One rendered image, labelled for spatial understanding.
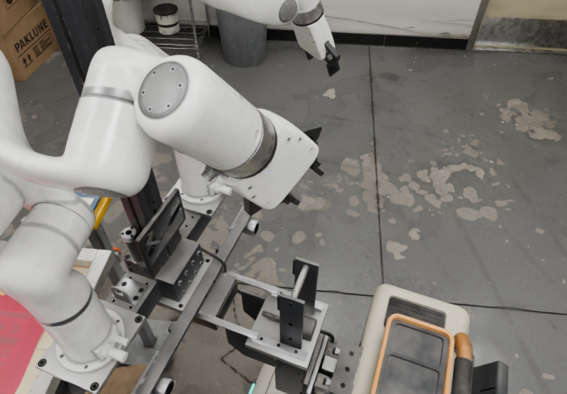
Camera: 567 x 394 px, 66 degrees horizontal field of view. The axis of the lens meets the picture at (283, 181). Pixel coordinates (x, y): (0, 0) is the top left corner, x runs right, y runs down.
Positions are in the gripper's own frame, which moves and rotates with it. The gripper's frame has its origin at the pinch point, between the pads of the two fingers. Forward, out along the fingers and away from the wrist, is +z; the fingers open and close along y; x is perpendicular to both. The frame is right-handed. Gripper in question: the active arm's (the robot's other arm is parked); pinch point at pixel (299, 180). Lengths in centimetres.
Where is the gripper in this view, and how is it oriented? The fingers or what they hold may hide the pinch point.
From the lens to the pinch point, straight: 59.8
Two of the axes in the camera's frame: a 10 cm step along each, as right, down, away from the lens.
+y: 6.3, -7.8, -0.8
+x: -6.6, -5.8, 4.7
